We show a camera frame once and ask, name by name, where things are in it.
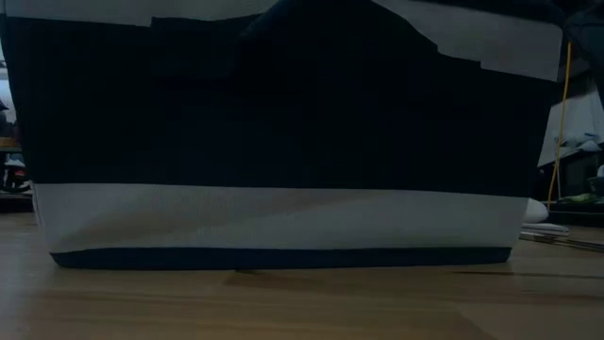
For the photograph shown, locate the navy white striped fabric bin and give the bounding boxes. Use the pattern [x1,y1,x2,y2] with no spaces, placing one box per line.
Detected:
[0,0,565,272]

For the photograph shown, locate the white terry towel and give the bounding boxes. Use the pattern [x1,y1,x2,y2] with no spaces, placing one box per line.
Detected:
[522,197,550,225]

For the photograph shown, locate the orange wooden stick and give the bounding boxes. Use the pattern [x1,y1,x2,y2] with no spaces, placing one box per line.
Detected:
[518,230,604,253]

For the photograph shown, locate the green item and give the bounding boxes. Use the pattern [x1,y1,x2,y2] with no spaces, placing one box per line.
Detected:
[558,192,604,206]

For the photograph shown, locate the white plastic bag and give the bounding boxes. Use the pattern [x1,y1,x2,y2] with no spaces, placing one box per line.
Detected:
[555,133,604,153]

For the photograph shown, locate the wooden-top metal cart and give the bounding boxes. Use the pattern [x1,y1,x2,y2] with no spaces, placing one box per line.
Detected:
[0,136,25,153]

